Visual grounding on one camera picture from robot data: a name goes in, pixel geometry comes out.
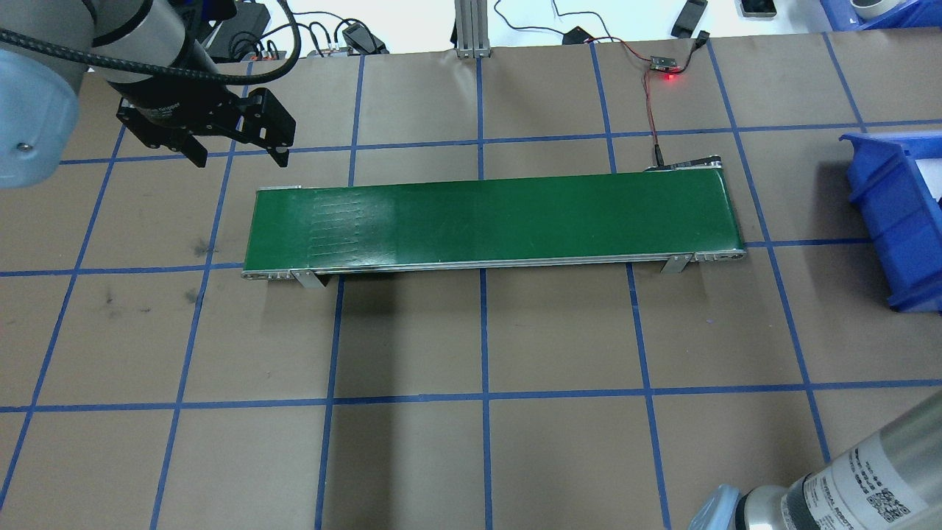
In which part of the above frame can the flat black power brick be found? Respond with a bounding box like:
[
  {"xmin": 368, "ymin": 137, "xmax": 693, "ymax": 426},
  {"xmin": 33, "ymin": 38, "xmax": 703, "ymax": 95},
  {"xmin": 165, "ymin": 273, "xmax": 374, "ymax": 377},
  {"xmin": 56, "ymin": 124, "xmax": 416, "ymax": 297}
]
[{"xmin": 221, "ymin": 0, "xmax": 275, "ymax": 41}]

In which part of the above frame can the thin red black wire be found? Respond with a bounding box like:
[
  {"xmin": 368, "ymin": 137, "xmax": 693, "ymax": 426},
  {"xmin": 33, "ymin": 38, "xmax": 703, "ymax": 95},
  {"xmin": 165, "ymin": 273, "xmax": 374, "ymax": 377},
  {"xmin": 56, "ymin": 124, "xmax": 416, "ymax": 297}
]
[{"xmin": 589, "ymin": 35, "xmax": 656, "ymax": 68}]

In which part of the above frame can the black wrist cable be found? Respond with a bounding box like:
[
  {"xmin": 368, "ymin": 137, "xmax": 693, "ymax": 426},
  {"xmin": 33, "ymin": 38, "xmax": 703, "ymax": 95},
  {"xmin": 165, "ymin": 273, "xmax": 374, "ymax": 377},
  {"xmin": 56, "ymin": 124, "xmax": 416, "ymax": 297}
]
[{"xmin": 0, "ymin": 0, "xmax": 304, "ymax": 85}]

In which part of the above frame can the aluminium camera post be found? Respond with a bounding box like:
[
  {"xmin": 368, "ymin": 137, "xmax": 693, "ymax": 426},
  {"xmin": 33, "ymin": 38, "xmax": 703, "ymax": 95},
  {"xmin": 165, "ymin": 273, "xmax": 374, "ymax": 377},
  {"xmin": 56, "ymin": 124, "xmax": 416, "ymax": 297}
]
[{"xmin": 454, "ymin": 0, "xmax": 492, "ymax": 60}]

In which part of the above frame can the red black conveyor cable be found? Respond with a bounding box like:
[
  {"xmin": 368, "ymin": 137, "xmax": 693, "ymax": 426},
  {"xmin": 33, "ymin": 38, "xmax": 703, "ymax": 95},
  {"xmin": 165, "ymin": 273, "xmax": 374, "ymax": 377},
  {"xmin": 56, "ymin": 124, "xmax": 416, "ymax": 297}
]
[{"xmin": 642, "ymin": 68, "xmax": 667, "ymax": 172}]

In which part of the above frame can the large blue plastic bin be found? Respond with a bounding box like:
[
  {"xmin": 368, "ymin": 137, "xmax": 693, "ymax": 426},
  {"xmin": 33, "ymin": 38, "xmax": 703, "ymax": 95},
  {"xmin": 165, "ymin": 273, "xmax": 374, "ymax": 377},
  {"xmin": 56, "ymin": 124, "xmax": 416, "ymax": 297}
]
[{"xmin": 839, "ymin": 131, "xmax": 942, "ymax": 315}]

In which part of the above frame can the green conveyor belt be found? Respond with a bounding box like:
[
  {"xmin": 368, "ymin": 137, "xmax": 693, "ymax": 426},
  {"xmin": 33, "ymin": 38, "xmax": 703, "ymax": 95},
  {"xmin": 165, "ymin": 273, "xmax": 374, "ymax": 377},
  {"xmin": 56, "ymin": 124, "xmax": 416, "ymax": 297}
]
[{"xmin": 241, "ymin": 156, "xmax": 748, "ymax": 289}]

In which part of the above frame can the small terminal strip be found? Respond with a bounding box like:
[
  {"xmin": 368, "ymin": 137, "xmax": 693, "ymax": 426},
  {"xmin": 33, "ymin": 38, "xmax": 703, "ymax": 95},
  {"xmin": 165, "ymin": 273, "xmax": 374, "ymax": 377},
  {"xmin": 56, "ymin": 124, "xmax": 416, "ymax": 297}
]
[{"xmin": 239, "ymin": 43, "xmax": 289, "ymax": 63}]

